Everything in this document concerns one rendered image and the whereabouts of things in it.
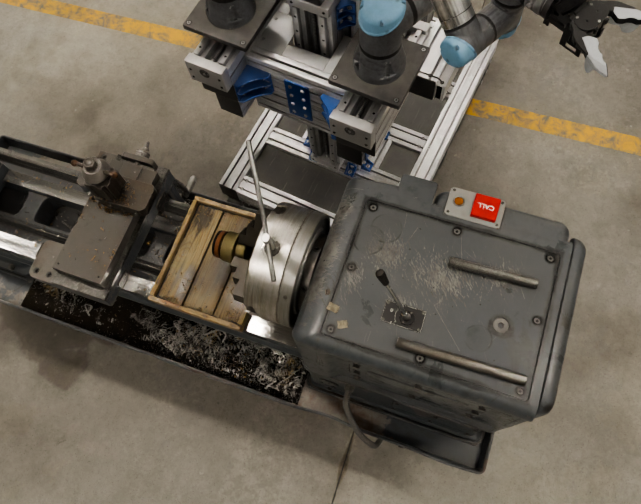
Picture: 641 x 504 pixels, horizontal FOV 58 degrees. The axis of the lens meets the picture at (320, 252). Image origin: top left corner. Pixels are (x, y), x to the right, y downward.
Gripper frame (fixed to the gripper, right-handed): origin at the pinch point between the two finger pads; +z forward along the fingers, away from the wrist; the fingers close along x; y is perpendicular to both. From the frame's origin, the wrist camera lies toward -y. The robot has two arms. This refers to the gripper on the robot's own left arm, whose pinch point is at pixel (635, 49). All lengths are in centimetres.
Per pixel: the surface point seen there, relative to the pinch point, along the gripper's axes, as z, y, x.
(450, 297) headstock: 7, 25, 56
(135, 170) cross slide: -91, 49, 91
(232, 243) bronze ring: -44, 35, 84
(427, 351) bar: 12, 21, 69
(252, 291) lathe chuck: -28, 29, 88
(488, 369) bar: 23, 22, 62
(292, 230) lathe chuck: -31, 25, 71
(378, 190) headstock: -24, 26, 49
